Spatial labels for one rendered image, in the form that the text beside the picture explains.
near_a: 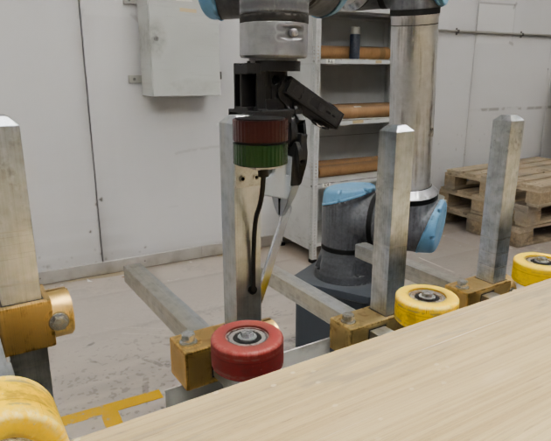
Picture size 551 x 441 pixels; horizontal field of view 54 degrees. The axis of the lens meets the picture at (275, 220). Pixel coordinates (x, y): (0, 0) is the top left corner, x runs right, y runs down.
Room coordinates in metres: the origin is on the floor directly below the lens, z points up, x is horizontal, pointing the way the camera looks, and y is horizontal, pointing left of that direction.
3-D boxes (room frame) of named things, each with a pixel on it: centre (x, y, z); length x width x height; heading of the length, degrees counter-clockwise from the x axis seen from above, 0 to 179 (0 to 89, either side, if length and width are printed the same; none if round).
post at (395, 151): (0.76, -0.17, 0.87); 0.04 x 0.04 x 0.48; 32
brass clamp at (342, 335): (0.75, -0.15, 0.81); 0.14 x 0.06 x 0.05; 122
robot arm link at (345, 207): (1.50, -0.22, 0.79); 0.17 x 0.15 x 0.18; 62
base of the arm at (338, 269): (1.51, -0.21, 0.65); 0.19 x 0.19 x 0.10
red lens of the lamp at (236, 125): (0.59, 0.02, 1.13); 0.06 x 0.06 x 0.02
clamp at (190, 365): (0.61, 0.06, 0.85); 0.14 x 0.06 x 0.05; 122
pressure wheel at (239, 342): (0.53, 0.03, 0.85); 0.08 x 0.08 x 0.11
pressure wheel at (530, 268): (0.77, -0.41, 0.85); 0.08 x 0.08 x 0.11
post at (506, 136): (0.89, -0.38, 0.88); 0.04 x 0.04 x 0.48; 32
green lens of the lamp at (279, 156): (0.59, 0.02, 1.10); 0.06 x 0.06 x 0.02
